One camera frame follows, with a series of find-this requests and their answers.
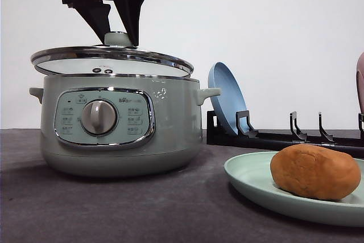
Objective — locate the pink plate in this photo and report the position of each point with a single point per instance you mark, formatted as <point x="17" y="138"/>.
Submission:
<point x="360" y="81"/>

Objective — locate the blue plate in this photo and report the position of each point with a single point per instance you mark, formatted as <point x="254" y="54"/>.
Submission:
<point x="231" y="99"/>

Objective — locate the green plate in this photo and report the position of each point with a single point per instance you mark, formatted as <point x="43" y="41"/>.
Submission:
<point x="251" y="176"/>

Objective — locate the glass steamer lid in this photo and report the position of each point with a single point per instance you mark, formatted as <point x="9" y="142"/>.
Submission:
<point x="116" y="56"/>

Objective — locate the green electric steamer pot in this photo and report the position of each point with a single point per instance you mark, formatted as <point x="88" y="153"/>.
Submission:
<point x="121" y="125"/>

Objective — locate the black plate rack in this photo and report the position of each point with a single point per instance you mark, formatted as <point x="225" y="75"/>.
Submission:
<point x="216" y="135"/>

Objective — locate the brown potato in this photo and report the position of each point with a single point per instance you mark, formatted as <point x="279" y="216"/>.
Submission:
<point x="316" y="171"/>

